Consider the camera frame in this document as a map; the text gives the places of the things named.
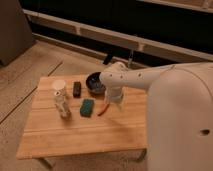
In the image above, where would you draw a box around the grey cabinet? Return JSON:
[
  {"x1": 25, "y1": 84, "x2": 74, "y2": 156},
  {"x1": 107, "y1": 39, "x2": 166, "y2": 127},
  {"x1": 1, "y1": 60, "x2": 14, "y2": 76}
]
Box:
[{"x1": 0, "y1": 0, "x2": 35, "y2": 66}]

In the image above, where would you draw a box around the green sponge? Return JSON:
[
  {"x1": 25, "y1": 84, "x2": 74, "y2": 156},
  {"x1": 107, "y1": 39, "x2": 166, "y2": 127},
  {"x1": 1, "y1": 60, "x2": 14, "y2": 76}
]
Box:
[{"x1": 80, "y1": 99, "x2": 94, "y2": 117}]

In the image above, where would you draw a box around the white wall shelf rail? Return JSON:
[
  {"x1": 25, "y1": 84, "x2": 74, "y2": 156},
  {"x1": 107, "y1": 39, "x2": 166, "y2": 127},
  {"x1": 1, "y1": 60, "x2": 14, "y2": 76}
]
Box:
[{"x1": 23, "y1": 9, "x2": 213, "y2": 62}]

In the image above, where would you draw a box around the wooden table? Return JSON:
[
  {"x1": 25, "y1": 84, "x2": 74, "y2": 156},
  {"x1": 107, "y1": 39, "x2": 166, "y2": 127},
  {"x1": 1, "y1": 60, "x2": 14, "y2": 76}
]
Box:
[{"x1": 17, "y1": 76, "x2": 147, "y2": 159}]

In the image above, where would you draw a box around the orange red pepper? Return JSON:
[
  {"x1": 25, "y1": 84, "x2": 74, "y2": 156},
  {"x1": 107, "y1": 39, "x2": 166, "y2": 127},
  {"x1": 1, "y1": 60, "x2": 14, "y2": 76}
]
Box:
[{"x1": 98, "y1": 103, "x2": 110, "y2": 116}]

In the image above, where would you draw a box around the dark ceramic bowl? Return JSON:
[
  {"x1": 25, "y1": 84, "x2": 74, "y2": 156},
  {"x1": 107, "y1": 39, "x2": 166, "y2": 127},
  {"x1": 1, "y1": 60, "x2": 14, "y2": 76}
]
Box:
[{"x1": 86, "y1": 72, "x2": 106, "y2": 95}]

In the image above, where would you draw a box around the white paper cup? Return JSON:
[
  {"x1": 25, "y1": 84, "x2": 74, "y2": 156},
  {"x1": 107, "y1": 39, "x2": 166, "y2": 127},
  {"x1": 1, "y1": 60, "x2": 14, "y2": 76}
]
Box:
[{"x1": 52, "y1": 80, "x2": 66, "y2": 95}]

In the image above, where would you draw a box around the patterned white bottle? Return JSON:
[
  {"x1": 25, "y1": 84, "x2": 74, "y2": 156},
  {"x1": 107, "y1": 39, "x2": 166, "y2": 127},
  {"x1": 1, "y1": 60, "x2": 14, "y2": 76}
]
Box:
[{"x1": 54, "y1": 91, "x2": 71, "y2": 119}]

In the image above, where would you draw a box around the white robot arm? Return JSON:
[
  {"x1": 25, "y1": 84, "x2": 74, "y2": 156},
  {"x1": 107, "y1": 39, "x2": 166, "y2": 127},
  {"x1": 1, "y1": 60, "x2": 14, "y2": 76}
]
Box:
[{"x1": 100, "y1": 62, "x2": 213, "y2": 171}]

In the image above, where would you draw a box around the dark brown rectangular block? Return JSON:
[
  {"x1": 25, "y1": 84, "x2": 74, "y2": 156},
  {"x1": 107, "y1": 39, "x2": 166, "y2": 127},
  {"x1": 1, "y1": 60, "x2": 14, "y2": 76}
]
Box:
[{"x1": 73, "y1": 82, "x2": 81, "y2": 97}]

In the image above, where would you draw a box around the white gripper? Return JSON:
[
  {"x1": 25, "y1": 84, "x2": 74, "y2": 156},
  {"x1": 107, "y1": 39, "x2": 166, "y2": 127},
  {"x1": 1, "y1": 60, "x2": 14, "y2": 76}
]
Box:
[{"x1": 105, "y1": 87, "x2": 123, "y2": 103}]

